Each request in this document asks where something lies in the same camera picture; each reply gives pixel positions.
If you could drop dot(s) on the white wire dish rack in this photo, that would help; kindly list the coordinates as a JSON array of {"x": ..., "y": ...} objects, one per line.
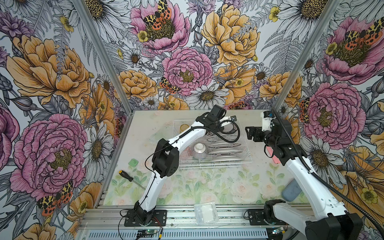
[{"x": 206, "y": 163}]

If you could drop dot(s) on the green circuit board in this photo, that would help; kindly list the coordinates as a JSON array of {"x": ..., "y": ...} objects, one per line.
[
  {"x": 147, "y": 234},
  {"x": 278, "y": 231}
]

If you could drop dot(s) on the pink glass tumbler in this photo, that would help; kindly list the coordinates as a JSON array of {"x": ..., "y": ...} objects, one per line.
[{"x": 186, "y": 155}]

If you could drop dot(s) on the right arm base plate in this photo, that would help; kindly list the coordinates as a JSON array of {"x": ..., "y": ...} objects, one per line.
[{"x": 256, "y": 217}]

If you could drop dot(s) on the yellow glass tumbler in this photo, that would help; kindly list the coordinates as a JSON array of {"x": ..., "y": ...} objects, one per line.
[{"x": 183, "y": 128}]

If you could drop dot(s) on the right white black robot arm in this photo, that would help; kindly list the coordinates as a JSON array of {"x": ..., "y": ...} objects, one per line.
[{"x": 331, "y": 220}]

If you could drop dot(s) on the screwdriver black yellow handle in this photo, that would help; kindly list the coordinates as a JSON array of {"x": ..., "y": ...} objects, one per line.
[{"x": 125, "y": 175}]

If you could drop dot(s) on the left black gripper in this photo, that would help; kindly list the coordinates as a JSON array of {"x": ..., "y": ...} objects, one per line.
[{"x": 217, "y": 129}]

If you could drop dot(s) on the green circuit board right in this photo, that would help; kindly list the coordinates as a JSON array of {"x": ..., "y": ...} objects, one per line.
[{"x": 278, "y": 231}]

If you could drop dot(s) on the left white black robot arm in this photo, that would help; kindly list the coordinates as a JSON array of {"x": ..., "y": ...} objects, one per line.
[{"x": 165, "y": 159}]

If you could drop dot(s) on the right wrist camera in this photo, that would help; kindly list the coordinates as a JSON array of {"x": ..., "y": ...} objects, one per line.
[{"x": 267, "y": 119}]

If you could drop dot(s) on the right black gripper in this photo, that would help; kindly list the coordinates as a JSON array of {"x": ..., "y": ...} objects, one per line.
[{"x": 258, "y": 130}]

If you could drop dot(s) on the pink flat object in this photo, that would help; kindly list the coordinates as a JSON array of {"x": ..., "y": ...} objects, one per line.
[{"x": 274, "y": 157}]

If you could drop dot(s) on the clear plastic bag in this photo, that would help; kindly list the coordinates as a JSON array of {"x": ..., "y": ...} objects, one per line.
[{"x": 206, "y": 213}]

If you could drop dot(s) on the striped ceramic bowl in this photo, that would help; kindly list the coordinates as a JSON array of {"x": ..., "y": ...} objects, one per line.
[{"x": 200, "y": 151}]

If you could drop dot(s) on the green circuit board left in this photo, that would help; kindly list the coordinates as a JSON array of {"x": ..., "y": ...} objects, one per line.
[{"x": 147, "y": 234}]

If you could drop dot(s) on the orange sunburst white plate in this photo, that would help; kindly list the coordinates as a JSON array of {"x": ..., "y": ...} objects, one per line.
[{"x": 224, "y": 145}]

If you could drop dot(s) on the red green patterned plate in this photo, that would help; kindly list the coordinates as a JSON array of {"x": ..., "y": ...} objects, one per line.
[{"x": 227, "y": 151}]

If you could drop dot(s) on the green rimmed white plate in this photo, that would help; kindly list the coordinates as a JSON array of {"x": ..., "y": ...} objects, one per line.
[{"x": 226, "y": 138}]

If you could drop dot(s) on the aluminium front rail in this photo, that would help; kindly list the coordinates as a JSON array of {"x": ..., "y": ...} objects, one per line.
[{"x": 178, "y": 217}]

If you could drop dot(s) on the green square object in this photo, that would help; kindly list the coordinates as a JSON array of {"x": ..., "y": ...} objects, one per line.
[{"x": 133, "y": 163}]

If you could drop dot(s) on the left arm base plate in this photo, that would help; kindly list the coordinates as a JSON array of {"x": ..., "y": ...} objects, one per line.
[{"x": 154, "y": 218}]

